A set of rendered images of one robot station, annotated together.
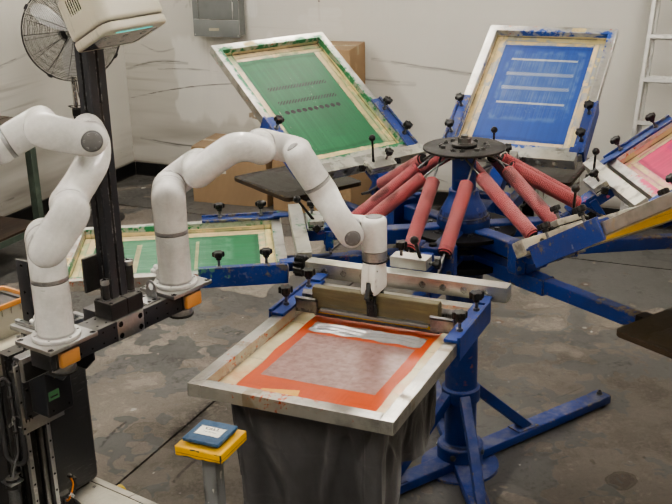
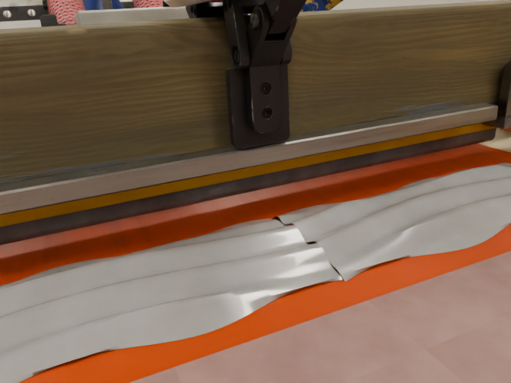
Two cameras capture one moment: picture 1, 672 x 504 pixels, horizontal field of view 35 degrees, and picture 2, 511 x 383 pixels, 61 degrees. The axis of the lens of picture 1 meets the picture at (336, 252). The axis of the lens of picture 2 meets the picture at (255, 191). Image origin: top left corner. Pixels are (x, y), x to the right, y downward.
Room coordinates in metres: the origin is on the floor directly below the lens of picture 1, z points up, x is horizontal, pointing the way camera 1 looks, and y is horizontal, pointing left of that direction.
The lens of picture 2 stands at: (2.77, 0.07, 1.06)
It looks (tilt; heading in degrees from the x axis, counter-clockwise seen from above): 21 degrees down; 313
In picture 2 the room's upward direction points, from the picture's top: 4 degrees counter-clockwise
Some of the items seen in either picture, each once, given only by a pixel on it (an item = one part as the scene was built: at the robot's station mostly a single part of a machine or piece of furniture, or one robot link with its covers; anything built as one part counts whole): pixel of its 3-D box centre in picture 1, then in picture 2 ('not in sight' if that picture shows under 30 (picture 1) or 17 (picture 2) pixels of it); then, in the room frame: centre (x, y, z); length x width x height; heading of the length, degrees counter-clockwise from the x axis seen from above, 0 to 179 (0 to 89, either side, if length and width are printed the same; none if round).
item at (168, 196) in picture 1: (169, 204); not in sight; (2.88, 0.47, 1.37); 0.13 x 0.10 x 0.16; 7
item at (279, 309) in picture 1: (298, 302); not in sight; (3.09, 0.12, 0.98); 0.30 x 0.05 x 0.07; 155
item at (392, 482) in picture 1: (410, 442); not in sight; (2.62, -0.19, 0.74); 0.46 x 0.04 x 0.42; 155
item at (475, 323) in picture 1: (467, 328); not in sight; (2.86, -0.38, 0.98); 0.30 x 0.05 x 0.07; 155
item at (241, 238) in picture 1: (215, 227); not in sight; (3.63, 0.43, 1.05); 1.08 x 0.61 x 0.23; 95
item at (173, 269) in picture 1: (170, 257); not in sight; (2.88, 0.48, 1.21); 0.16 x 0.13 x 0.15; 54
